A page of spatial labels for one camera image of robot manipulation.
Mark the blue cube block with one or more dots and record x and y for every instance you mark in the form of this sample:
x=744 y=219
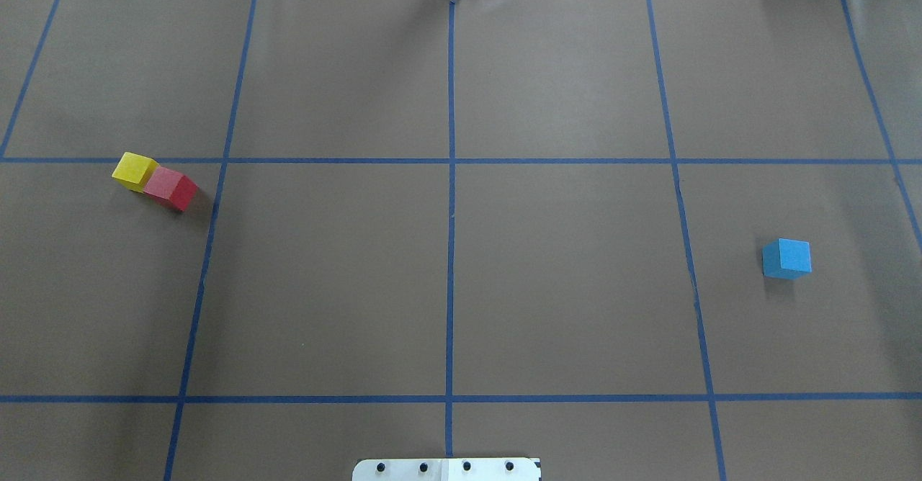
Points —
x=786 y=259

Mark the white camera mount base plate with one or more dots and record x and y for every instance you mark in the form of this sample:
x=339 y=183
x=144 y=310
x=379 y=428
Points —
x=476 y=468

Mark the red cube block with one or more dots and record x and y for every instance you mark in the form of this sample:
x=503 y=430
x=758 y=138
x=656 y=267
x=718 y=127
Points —
x=170 y=188

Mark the yellow cube block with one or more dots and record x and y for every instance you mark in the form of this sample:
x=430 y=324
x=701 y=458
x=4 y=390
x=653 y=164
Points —
x=133 y=171

